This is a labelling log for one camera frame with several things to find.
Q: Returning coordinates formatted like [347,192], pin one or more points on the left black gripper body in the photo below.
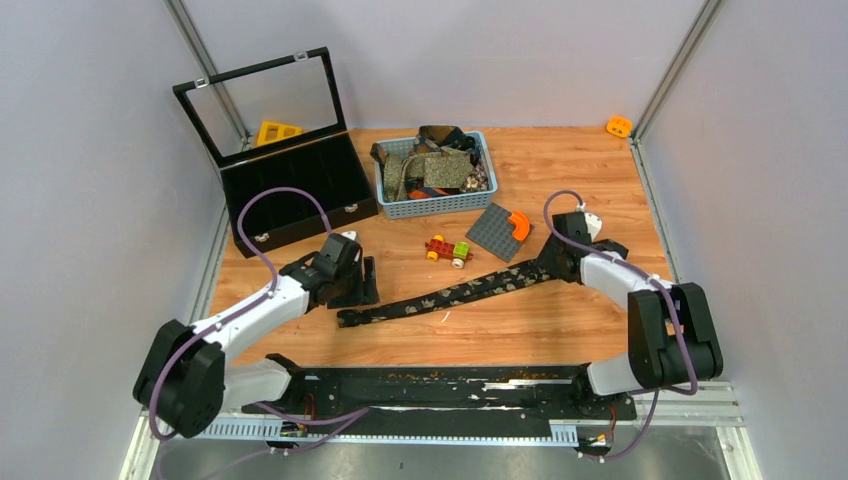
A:
[351,287]

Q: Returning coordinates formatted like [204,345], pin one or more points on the yellow triangular plastic toy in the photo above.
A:
[272,132]

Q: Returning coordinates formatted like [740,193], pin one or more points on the grey lego baseplate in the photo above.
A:
[492,232]

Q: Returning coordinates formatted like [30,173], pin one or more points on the orange plastic block toy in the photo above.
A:
[619,126]

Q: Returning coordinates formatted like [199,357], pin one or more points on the orange curved plastic piece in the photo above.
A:
[520,224]

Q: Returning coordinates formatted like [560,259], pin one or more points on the black floral patterned tie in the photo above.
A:
[509,279]

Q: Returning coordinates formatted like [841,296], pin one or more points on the red green lego car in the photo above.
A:
[457,254]

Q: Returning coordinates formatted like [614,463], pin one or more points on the olive patterned tie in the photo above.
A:
[439,170]

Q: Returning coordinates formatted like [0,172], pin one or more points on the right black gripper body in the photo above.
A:
[549,259]

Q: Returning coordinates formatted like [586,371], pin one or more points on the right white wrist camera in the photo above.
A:
[589,225]

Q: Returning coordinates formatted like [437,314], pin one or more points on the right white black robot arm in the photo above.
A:
[671,338]

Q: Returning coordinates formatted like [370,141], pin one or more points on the black glass-lid display box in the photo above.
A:
[290,190]

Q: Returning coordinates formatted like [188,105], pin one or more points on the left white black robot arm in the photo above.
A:
[188,377]

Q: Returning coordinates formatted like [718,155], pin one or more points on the dark blue tie in basket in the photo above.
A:
[433,138]

